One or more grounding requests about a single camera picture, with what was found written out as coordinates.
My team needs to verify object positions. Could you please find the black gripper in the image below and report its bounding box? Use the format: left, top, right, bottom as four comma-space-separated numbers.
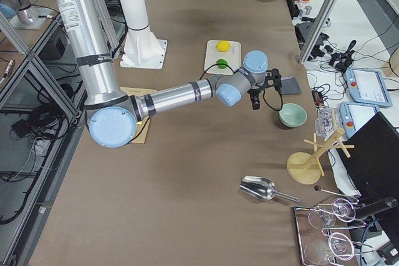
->
248, 84, 265, 110

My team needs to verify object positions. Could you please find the white rabbit tray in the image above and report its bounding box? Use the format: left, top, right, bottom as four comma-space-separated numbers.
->
204, 40, 242, 75

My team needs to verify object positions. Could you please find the grey folded cloth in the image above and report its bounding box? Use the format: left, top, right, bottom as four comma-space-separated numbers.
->
281, 77, 302, 95

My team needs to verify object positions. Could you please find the mint green bowl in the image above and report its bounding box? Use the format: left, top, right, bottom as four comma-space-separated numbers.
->
279, 103, 307, 128

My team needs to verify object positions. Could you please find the wooden mug tree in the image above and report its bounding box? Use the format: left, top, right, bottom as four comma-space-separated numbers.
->
286, 110, 355, 185

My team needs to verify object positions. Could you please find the metal scoop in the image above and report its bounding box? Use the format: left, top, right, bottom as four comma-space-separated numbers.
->
239, 176, 300, 203

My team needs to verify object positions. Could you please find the blue teach pendant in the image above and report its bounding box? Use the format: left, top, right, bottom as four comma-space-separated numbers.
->
345, 67, 393, 108
339, 102, 380, 138

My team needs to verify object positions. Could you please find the black monitor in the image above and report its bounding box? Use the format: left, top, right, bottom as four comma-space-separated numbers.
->
335, 112, 399, 204

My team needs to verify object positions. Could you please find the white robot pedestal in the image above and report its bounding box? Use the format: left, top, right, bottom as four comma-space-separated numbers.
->
120, 0, 167, 70

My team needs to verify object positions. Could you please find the aluminium frame post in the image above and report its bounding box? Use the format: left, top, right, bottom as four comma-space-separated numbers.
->
298, 0, 337, 64

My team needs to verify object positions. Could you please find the wire glass rack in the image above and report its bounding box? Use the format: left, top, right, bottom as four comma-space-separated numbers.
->
293, 196, 382, 265

